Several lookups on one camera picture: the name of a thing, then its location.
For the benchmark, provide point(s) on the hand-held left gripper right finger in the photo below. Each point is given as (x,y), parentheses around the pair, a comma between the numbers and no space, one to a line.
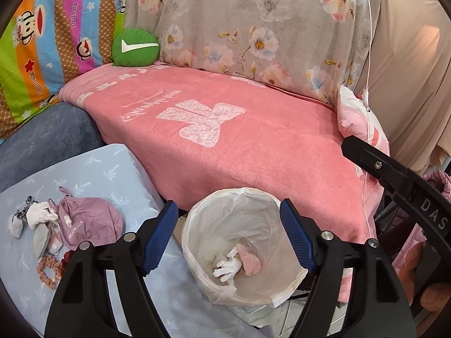
(296,239)

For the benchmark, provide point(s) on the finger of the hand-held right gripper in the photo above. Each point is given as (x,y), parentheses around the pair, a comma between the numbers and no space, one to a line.
(373,163)

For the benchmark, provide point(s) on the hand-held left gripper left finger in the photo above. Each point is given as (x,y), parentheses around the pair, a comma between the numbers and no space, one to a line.
(160,239)

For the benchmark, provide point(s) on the white waste bin with liner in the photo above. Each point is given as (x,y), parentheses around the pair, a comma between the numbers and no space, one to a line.
(211,218)

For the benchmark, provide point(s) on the white glove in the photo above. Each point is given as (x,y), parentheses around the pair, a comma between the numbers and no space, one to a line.
(227,266)

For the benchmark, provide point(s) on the dark red scrunchie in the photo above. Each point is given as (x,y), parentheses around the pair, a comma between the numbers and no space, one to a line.
(67,256)

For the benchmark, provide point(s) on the grey sock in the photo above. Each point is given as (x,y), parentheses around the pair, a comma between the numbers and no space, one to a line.
(41,241)

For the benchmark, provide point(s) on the orange scrunchie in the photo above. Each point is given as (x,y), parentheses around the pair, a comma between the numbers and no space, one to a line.
(44,266)

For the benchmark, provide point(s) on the small white sock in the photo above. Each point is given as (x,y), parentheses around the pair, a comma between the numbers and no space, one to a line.
(16,229)

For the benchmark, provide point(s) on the person's right hand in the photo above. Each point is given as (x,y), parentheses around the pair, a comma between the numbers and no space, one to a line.
(438,295)

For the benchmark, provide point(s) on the pink and white pillow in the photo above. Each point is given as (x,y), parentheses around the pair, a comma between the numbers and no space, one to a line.
(356,119)

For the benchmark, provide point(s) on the pink blanket with bow print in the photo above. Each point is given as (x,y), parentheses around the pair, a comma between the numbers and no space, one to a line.
(264,169)

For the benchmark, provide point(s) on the light blue printed cushion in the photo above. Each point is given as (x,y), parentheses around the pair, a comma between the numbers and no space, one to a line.
(105,172)

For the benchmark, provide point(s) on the beige curtain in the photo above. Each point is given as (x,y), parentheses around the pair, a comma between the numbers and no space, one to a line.
(412,77)

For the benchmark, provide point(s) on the grey floral blanket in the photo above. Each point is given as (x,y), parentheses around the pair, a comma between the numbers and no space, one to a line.
(246,24)

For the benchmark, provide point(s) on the green round check mark cushion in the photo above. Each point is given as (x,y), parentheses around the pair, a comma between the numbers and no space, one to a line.
(135,47)

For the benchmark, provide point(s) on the striped monkey print sheet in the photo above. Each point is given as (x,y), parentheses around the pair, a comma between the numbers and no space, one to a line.
(53,42)

